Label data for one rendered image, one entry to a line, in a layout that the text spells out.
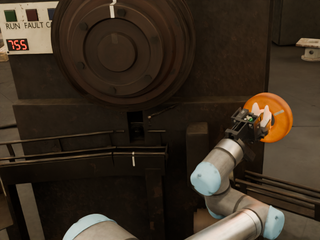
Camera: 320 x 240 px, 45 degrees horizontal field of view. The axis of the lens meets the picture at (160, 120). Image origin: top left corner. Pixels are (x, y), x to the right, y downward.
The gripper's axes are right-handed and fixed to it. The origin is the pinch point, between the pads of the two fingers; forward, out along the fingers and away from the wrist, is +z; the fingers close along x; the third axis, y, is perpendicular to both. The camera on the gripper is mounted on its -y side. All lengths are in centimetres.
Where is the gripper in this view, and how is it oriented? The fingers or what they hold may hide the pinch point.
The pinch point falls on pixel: (266, 112)
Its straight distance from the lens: 120.4
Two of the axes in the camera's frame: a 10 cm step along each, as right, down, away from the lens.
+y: -2.2, -7.8, -5.9
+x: -7.6, -2.5, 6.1
